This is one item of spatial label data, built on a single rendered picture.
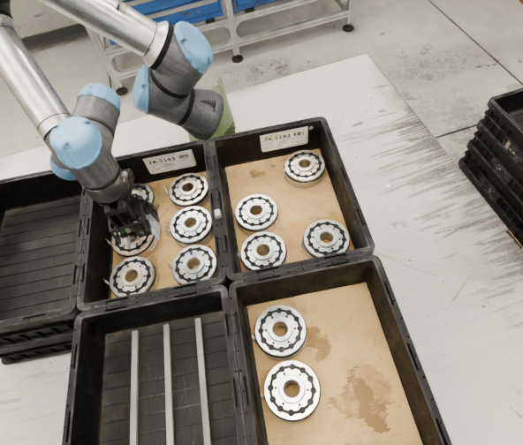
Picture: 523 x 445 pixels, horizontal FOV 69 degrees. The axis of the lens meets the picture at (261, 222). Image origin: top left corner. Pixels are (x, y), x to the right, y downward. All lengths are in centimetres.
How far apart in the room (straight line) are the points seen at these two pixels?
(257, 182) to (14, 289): 64
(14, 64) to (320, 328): 81
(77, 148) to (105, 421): 51
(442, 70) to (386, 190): 174
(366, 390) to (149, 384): 42
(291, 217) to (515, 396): 60
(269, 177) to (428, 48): 214
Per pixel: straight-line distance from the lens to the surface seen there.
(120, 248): 95
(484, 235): 114
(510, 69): 293
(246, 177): 101
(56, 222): 113
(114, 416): 86
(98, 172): 71
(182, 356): 83
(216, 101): 115
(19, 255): 112
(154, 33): 101
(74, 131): 69
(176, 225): 93
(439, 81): 272
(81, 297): 85
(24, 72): 95
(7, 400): 114
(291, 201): 95
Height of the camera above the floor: 160
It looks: 57 degrees down
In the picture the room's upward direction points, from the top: 11 degrees counter-clockwise
